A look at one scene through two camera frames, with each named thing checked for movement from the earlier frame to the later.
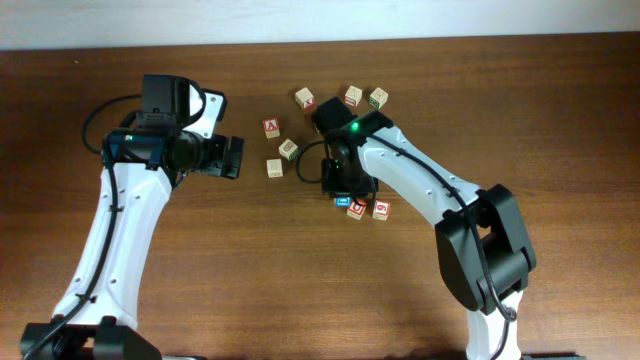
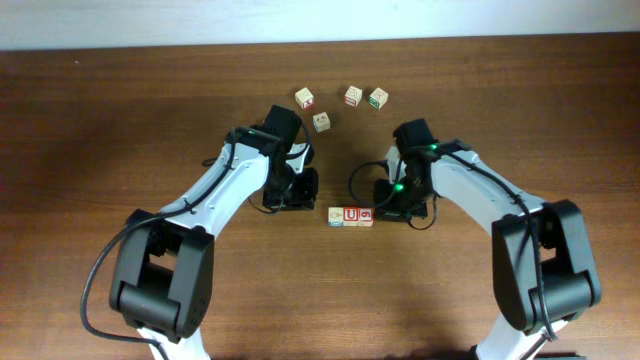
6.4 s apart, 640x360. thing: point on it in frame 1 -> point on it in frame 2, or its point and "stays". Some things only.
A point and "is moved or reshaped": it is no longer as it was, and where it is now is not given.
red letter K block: (305, 99) stays
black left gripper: (215, 164) -> (306, 197)
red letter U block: (355, 210) is moved or reshaped
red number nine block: (381, 210) is moved or reshaped
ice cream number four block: (342, 201) -> (335, 217)
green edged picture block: (378, 98) stays
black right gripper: (347, 185) -> (395, 211)
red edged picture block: (353, 96) stays
